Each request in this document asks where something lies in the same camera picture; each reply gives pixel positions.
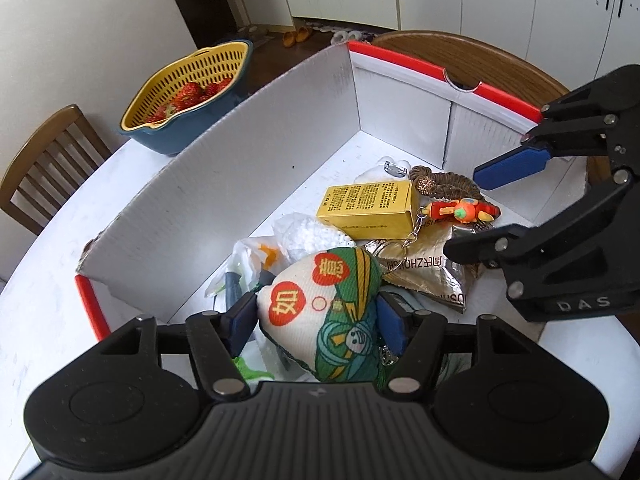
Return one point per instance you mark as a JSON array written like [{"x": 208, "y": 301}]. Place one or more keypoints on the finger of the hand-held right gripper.
[
  {"x": 510, "y": 165},
  {"x": 480, "y": 247}
]

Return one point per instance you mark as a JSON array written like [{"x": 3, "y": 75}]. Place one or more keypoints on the pile of red strawberries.
[{"x": 192, "y": 95}]

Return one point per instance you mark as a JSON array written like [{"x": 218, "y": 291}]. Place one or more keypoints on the clear bag with orange print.
[{"x": 250, "y": 265}]

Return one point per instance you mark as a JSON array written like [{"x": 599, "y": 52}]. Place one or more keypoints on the foil snack packet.
[{"x": 425, "y": 270}]

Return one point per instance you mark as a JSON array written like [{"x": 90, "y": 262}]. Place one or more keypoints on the brown slippers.
[{"x": 297, "y": 36}]

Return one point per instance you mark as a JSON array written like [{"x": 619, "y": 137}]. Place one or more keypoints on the yellow and blue colander basket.
[{"x": 150, "y": 135}]

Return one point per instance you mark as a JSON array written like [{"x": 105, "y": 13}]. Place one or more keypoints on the wooden chair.
[
  {"x": 450, "y": 52},
  {"x": 45, "y": 160}
]

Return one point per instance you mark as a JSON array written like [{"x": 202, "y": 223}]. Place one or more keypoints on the red cardboard shoe box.
[{"x": 225, "y": 185}]

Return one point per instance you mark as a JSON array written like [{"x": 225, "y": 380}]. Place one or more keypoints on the white round trinket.
[{"x": 397, "y": 167}]

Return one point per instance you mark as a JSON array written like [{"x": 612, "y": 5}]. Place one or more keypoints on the brown hair scrunchie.
[{"x": 445, "y": 185}]

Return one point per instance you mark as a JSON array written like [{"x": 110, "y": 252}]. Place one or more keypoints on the bag of white beads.
[{"x": 310, "y": 235}]

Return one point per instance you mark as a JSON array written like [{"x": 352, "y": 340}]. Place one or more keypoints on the small yellow box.
[{"x": 365, "y": 205}]

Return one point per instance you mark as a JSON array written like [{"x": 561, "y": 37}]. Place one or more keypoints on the white slippers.
[{"x": 345, "y": 36}]

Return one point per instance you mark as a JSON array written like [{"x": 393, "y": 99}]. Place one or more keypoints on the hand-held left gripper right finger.
[{"x": 392, "y": 322}]

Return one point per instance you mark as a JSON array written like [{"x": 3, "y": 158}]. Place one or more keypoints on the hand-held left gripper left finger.
[{"x": 241, "y": 321}]

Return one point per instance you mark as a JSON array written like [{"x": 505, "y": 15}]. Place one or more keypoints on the green embroidered sachet pouch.
[{"x": 320, "y": 310}]

